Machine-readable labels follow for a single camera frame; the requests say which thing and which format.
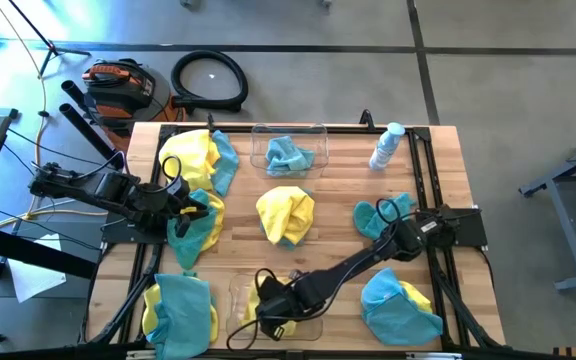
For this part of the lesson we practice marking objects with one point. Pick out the black clamp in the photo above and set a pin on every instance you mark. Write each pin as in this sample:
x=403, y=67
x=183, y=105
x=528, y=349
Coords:
x=211, y=122
x=368, y=120

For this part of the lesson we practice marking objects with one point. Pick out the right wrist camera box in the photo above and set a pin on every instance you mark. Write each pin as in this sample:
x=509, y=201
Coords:
x=268, y=290

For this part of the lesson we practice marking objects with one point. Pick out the grey floor box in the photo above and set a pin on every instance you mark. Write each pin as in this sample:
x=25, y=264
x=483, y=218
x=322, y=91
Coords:
x=68, y=235

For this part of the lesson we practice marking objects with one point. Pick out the white paper sheet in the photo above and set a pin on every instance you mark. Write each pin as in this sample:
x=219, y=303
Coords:
x=33, y=280

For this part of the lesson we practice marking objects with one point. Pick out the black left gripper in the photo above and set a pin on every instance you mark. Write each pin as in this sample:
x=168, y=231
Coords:
x=173, y=210

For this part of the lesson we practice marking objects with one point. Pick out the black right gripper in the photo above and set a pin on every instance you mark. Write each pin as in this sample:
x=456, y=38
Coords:
x=288, y=305

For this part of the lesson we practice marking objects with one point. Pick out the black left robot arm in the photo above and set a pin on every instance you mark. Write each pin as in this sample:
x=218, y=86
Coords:
x=108, y=192

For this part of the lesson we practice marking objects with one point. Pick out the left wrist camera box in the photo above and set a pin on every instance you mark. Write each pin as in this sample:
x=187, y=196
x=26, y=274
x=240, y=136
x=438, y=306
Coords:
x=178, y=187

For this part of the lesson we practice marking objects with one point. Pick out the black vacuum wand tube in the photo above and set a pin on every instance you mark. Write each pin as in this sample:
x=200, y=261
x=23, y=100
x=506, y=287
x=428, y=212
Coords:
x=73, y=91
x=85, y=127

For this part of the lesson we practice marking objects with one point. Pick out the black tripod stand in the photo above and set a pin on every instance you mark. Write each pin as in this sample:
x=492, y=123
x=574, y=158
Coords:
x=32, y=25

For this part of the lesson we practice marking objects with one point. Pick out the black aluminium table frame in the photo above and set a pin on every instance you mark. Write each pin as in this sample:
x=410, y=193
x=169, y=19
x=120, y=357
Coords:
x=420, y=165

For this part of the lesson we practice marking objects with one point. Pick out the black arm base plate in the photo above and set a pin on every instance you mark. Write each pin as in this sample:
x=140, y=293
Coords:
x=473, y=227
x=118, y=232

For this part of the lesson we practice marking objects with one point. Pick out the grey metal table stand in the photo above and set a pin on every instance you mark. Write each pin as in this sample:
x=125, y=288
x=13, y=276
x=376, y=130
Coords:
x=570, y=235

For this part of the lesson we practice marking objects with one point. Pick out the orange black shop vacuum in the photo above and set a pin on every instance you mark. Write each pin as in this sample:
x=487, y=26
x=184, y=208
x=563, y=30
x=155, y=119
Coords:
x=118, y=95

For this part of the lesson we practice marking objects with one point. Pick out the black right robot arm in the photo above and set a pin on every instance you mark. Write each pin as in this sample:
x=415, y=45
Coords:
x=358, y=260

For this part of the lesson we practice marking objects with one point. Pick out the black beam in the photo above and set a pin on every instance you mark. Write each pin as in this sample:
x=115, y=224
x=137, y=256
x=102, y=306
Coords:
x=28, y=250

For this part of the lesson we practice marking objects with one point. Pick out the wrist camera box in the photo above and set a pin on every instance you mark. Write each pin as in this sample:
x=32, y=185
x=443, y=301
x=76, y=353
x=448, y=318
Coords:
x=178, y=187
x=268, y=290

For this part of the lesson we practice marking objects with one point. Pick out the clear plastic basket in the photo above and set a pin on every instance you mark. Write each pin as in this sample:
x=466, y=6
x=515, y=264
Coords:
x=258, y=150

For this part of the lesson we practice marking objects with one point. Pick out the light blue spray bottle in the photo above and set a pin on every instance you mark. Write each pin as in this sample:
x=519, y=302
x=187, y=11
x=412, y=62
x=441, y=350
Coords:
x=383, y=150

